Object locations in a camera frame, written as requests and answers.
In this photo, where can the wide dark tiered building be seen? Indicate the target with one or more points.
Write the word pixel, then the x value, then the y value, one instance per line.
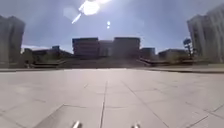
pixel 100 46

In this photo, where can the pale stone slab plaza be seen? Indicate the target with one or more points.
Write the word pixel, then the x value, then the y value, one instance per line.
pixel 110 96

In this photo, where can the low flat building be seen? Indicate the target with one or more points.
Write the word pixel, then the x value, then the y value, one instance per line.
pixel 171 53

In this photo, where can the robot's own part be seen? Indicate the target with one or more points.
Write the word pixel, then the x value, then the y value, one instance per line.
pixel 135 126
pixel 76 125

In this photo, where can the low building with blue top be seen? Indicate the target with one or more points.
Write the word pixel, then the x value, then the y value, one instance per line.
pixel 46 53

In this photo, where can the tree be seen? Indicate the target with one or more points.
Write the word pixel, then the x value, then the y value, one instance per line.
pixel 187 43

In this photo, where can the tall pale building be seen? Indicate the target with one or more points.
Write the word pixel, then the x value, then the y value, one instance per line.
pixel 210 33

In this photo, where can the tall grey building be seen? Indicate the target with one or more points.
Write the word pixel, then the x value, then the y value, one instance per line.
pixel 11 38

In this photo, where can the long dark low wall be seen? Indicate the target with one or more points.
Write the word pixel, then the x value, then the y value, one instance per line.
pixel 100 63

